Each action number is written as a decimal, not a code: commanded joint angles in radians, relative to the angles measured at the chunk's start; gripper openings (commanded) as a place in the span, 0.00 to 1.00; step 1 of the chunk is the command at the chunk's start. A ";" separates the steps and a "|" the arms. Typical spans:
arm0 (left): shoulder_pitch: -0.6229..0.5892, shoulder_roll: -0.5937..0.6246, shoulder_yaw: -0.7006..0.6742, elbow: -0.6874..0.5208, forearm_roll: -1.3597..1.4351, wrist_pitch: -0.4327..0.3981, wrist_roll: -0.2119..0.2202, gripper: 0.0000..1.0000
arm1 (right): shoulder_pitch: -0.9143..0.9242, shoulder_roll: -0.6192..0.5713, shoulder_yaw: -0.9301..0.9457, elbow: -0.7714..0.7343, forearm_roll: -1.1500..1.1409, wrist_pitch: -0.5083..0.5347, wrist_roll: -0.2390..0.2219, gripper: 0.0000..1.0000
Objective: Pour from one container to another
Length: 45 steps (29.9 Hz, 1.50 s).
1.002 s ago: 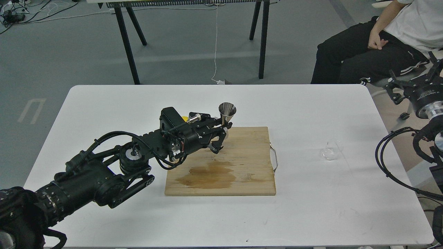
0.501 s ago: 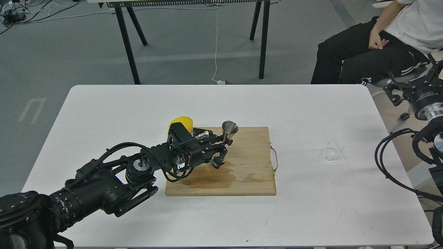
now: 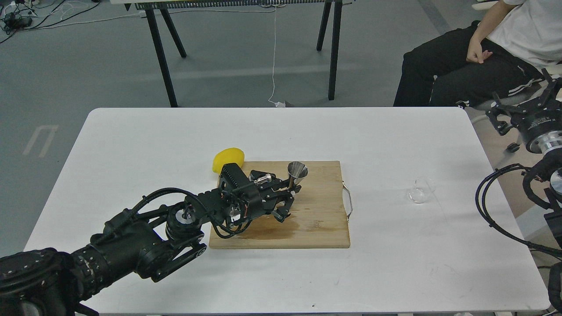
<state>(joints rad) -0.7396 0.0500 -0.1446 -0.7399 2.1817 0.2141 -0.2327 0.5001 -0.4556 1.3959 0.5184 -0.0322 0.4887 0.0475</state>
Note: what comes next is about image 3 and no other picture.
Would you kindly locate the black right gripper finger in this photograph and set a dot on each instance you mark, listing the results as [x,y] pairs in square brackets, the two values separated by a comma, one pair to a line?
[505,117]
[548,100]

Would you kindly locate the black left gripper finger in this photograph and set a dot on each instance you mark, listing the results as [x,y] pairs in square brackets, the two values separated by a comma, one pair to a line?
[283,188]
[279,207]

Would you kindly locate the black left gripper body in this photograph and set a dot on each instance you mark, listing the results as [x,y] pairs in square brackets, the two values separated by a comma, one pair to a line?
[247,197]

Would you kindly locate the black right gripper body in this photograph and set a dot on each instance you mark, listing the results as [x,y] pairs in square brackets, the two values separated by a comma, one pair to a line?
[541,131]

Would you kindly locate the steel jigger measuring cup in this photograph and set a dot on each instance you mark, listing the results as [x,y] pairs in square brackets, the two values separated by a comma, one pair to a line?
[296,172]

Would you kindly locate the clear glass cup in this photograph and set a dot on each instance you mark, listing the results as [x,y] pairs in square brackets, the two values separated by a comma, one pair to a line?
[422,189]

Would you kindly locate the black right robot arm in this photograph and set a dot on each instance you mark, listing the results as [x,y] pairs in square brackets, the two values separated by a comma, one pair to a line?
[537,204]

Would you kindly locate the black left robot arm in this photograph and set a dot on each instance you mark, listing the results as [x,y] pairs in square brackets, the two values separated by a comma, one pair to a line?
[159,235]

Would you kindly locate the grey office chair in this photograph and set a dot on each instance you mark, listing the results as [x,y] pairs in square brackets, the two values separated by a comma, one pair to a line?
[532,93]

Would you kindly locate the wooden cutting board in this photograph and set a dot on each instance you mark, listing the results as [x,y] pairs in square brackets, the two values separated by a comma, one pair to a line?
[318,218]

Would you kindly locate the yellow lemon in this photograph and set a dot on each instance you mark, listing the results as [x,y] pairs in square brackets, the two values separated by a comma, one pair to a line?
[227,156]

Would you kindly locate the seated person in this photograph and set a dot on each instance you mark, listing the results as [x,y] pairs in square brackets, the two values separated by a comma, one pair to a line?
[503,53]

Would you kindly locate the black-legged background table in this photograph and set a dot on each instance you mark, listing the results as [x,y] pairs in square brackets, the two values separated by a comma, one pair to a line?
[236,37]

